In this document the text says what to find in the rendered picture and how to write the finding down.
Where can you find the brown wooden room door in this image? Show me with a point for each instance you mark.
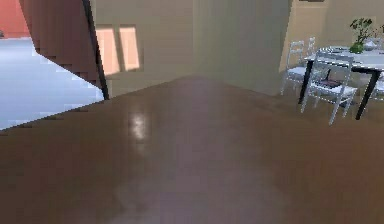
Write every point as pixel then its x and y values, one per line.
pixel 63 36

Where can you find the white table with black legs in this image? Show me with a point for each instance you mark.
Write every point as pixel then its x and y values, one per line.
pixel 366 61

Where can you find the white slatted chair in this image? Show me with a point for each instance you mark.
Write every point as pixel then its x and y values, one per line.
pixel 328 87
pixel 295 68

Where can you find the green house plant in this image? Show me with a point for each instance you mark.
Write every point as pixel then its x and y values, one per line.
pixel 360 33

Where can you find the dark framed wall picture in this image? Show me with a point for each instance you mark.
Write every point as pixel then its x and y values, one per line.
pixel 311 0

